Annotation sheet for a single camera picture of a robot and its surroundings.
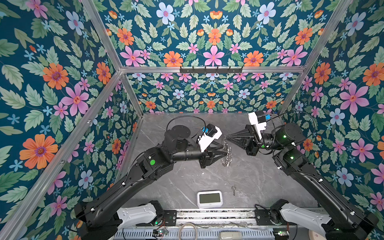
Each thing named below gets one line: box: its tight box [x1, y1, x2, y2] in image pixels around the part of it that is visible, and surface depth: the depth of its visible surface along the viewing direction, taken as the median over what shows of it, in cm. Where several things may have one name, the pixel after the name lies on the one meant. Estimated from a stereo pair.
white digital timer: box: [197, 190, 223, 209], surface depth 78 cm
